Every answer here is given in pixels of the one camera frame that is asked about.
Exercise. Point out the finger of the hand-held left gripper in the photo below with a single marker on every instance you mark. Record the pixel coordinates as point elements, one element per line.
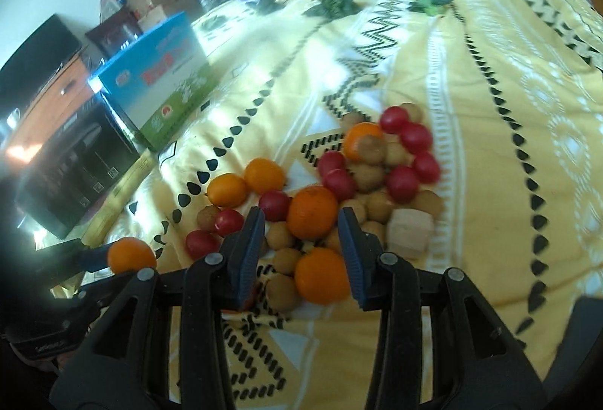
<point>94,258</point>
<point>96,292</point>

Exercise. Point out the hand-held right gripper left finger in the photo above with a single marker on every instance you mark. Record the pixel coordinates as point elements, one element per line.
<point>249,250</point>

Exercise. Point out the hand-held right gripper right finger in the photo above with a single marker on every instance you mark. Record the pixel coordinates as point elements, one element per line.
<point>351,250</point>

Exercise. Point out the black compartment tray box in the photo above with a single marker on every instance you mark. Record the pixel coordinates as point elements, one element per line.
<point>70,174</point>

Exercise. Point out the beige wooden block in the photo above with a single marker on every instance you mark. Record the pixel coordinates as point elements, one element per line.
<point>410,233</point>

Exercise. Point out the small oval orange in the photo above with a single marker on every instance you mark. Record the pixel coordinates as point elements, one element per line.
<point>227,190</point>
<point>264,175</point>

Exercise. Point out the pile of brown longans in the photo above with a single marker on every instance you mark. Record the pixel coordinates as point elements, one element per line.
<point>367,174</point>

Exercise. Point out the wooden cabinet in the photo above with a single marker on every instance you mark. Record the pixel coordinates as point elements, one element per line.
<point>47,104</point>

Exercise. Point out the blue and green carton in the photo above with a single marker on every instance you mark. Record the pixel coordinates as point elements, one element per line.
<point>155,85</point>

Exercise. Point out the yellow patterned blanket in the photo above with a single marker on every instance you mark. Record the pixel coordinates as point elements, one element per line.
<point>471,85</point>

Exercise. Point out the black television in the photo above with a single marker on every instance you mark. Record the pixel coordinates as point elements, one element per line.
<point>33,49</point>

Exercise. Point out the dark brown box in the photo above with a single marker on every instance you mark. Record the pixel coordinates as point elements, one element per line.
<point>115,33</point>

